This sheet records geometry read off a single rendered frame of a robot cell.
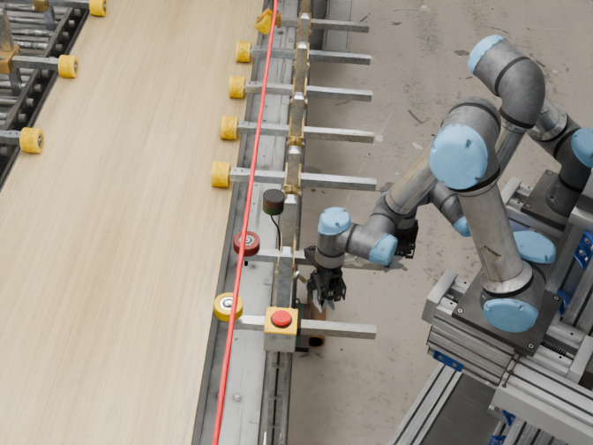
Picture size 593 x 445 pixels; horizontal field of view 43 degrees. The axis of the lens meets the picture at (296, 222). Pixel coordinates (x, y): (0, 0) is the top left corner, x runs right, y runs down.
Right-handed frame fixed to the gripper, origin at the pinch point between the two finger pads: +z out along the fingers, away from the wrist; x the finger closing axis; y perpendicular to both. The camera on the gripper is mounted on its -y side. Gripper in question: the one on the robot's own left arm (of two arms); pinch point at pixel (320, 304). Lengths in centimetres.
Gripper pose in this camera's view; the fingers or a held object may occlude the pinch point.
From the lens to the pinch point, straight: 209.4
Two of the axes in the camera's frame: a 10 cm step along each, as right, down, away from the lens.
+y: 3.0, 6.7, -6.8
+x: 9.5, -1.6, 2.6
